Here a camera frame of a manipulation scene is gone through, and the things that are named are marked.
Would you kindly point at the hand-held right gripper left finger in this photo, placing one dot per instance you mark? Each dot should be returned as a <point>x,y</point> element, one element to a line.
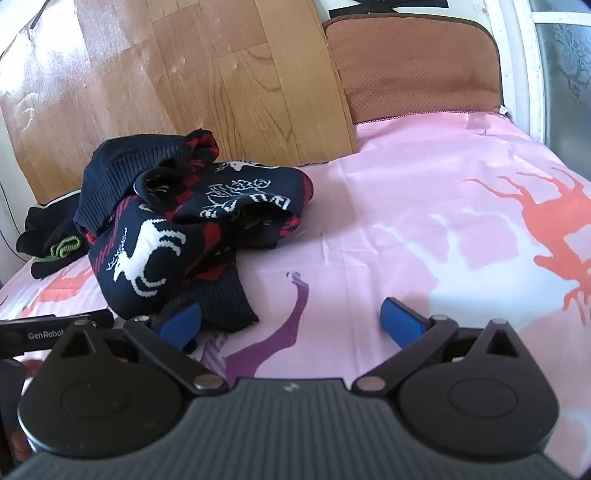
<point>179,326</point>

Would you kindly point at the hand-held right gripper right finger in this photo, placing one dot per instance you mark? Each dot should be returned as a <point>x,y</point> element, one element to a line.
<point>400,324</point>

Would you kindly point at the navy reindeer pattern sweater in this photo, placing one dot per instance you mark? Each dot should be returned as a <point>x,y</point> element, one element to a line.
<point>157,240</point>

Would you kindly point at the pink deer print bedsheet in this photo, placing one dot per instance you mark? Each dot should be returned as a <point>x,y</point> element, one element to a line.
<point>369,240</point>

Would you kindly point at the black and green folded garment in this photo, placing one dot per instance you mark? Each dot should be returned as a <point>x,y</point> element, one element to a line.
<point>46,240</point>

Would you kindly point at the wooden board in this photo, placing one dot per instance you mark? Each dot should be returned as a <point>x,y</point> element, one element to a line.
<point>184,83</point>

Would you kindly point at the brown padded cushion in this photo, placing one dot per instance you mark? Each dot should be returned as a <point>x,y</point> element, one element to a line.
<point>415,64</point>

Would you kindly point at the frosted floral window pane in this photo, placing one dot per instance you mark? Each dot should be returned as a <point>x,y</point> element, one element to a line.
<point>565,69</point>

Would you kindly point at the white window frame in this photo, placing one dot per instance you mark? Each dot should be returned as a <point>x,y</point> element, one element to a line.
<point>521,69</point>

